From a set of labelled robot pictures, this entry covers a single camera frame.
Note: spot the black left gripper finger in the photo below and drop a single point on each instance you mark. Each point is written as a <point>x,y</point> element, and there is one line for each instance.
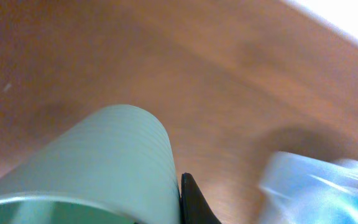
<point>194,207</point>

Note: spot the mint green cup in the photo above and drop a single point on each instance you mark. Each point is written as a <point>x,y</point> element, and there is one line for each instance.
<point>116,166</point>

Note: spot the clear plastic storage bin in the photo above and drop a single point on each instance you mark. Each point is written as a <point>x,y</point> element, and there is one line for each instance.
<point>303,190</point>

